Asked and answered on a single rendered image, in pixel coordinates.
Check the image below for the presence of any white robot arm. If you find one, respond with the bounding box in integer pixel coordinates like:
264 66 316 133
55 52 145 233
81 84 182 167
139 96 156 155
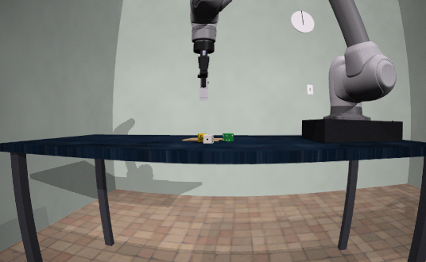
190 0 397 120

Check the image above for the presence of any green die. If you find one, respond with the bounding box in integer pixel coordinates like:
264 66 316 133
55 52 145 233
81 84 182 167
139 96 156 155
223 133 234 142

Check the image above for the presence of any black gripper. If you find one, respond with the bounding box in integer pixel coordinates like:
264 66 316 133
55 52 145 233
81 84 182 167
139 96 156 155
193 40 215 101

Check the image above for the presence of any white die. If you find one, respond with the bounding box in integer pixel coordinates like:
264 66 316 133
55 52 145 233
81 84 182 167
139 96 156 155
203 134 214 144

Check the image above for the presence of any yellow die with black pips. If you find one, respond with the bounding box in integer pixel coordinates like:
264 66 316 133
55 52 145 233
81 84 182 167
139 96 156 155
198 133 206 143

